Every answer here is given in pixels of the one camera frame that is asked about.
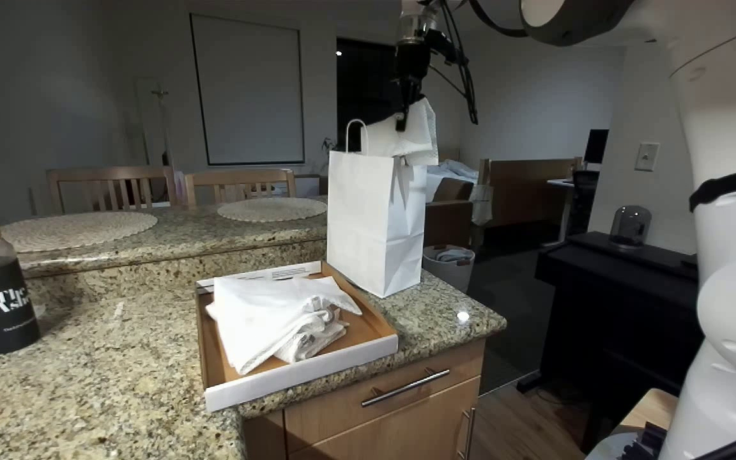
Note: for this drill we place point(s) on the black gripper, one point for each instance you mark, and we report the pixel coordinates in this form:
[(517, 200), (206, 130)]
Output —
[(416, 62)]

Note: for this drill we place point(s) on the wooden counter cabinet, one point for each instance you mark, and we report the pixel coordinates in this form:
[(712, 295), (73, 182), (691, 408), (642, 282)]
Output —
[(384, 419)]

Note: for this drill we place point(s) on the round woven placemat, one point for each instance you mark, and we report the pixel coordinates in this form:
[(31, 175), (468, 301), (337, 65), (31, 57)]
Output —
[(269, 212), (77, 232)]

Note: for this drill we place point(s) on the grey domed appliance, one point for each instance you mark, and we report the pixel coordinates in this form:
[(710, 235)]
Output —
[(630, 224)]

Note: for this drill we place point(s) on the grey trash bin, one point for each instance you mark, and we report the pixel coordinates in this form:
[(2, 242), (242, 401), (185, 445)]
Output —
[(452, 267)]

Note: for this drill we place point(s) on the wooden chair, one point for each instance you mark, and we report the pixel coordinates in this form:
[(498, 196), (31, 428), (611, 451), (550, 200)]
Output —
[(109, 186), (236, 182)]

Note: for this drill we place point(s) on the wooden tray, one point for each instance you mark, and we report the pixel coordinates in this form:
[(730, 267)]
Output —
[(300, 375)]

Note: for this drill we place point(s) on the white towel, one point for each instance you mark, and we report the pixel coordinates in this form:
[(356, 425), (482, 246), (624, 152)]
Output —
[(257, 320), (314, 338), (407, 137)]

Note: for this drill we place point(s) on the white light switch plate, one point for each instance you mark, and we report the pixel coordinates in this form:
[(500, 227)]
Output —
[(648, 158)]

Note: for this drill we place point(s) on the black piano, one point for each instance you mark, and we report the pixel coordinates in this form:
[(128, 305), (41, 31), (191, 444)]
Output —
[(614, 309)]

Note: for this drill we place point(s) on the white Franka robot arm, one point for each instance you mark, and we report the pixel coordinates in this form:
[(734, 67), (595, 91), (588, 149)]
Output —
[(728, 282)]

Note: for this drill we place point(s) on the black monitor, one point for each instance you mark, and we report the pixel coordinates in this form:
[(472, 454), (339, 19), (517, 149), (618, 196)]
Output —
[(596, 144)]

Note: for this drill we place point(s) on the white paper bag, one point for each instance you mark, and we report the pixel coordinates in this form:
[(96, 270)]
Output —
[(371, 222)]

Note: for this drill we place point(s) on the wooden desk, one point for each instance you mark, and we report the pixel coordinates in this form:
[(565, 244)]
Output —
[(526, 192)]

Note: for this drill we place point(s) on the white projector screen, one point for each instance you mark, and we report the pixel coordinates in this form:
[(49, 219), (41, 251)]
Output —
[(248, 91)]

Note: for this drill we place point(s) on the white crumpled paper pile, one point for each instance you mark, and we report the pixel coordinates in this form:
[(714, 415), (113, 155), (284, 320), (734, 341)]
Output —
[(452, 178)]

